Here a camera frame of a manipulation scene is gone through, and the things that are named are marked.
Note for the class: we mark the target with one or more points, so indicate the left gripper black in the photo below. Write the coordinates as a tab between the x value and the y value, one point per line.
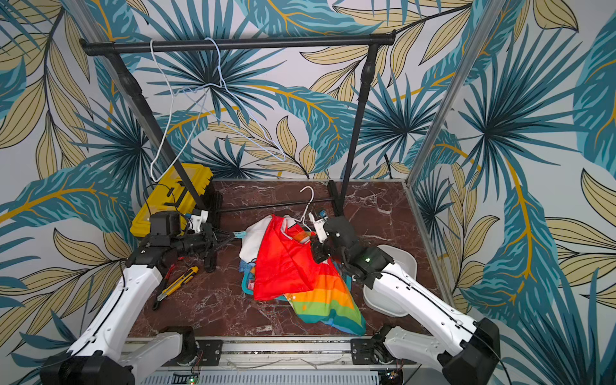
209	237

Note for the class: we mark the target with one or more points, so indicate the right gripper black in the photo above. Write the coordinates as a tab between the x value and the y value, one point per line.
321	245

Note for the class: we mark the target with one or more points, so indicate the white wire hanger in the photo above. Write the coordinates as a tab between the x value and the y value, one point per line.
171	109
302	220

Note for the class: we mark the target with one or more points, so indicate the rainbow striped jacket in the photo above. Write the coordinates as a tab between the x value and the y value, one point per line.
248	278

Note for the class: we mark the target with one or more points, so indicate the rainbow jacket red hood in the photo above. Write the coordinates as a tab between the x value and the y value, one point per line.
285	270

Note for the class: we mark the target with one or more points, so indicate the light blue wire hanger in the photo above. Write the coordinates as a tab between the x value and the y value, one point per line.
238	106

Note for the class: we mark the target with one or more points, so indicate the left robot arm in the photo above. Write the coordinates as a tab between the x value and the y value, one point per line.
96	357

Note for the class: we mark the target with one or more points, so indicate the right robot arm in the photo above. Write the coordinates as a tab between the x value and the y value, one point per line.
375	269

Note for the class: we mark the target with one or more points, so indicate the yellow black utility knife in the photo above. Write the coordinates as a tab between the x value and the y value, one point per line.
171	288

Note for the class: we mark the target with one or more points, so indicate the teal plastic basket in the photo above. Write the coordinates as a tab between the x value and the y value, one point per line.
346	278

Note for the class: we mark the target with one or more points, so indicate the red pipe wrench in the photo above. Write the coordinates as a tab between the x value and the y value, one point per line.
168	272

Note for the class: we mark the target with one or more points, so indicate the yellow black toolbox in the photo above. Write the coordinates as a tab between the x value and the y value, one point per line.
170	194

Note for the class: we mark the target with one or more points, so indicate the black clothes rack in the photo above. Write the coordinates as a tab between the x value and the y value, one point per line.
128	83

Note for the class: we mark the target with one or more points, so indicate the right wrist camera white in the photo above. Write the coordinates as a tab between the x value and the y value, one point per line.
318	220

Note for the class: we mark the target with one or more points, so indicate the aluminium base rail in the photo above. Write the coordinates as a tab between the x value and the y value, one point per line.
288	356

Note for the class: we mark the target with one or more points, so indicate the left aluminium frame post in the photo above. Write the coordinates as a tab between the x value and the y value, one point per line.
86	22

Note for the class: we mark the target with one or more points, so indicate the aluminium frame post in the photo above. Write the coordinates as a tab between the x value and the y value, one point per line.
86	22
477	39

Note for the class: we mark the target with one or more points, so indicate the right aluminium frame post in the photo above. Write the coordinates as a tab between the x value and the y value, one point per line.
477	39

